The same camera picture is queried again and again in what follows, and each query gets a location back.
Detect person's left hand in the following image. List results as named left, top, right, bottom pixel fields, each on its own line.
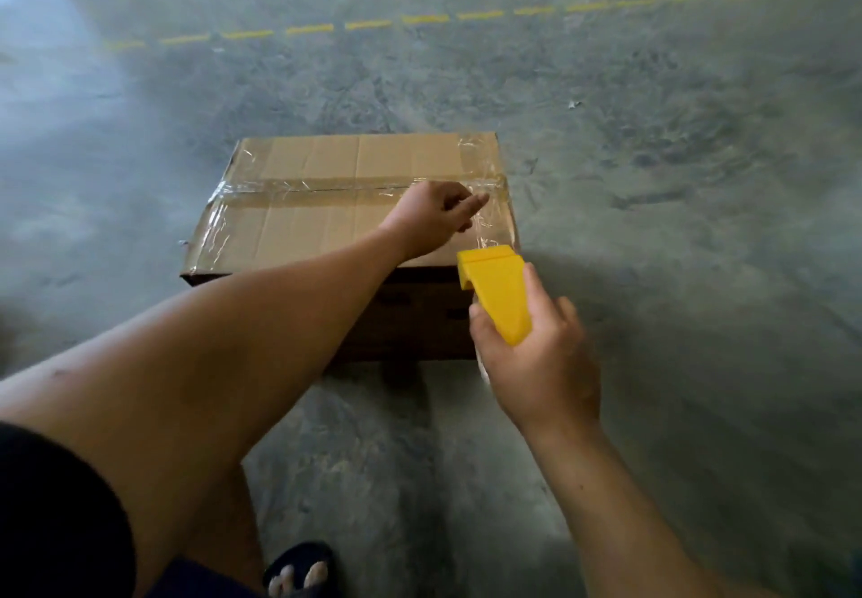
left=377, top=180, right=490, bottom=262

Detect person's right hand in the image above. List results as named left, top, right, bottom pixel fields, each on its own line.
left=469, top=263, right=602, bottom=438

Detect yellow plastic tape dispenser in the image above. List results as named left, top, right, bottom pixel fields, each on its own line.
left=457, top=245, right=533, bottom=348

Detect person's left forearm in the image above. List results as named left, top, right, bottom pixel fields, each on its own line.
left=0, top=226, right=409, bottom=598

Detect person's right forearm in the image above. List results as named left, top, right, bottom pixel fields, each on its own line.
left=520, top=416, right=785, bottom=598

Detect taped brown cardboard box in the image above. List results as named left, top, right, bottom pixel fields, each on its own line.
left=180, top=132, right=521, bottom=363

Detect black slide sandal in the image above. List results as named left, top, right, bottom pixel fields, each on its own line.
left=262, top=541, right=339, bottom=598

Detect person's bare leg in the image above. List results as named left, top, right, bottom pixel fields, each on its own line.
left=180, top=462, right=266, bottom=593

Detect dark shorts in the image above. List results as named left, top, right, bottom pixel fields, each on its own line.
left=147, top=555, right=265, bottom=598

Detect black shirt sleeve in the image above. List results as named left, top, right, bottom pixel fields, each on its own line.
left=0, top=422, right=137, bottom=598

